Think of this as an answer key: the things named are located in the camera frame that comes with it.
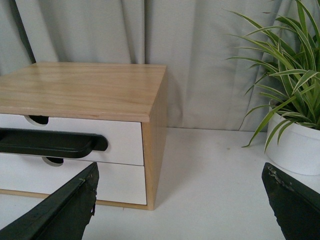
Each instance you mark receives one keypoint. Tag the grey curtain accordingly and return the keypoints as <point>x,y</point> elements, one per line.
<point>198,40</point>

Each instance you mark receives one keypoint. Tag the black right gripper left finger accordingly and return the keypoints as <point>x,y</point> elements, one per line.
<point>63,215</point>

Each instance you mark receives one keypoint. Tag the black drawer handle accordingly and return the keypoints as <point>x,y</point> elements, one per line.
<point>47,143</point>

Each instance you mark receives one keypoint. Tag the white plant pot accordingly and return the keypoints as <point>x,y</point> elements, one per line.
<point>292,146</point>

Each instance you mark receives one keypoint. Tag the green spider plant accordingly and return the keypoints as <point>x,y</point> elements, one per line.
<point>294,49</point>

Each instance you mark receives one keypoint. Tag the wooden drawer cabinet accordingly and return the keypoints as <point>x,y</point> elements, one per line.
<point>94,91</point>

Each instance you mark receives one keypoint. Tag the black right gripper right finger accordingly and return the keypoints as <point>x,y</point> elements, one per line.
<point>295,205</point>

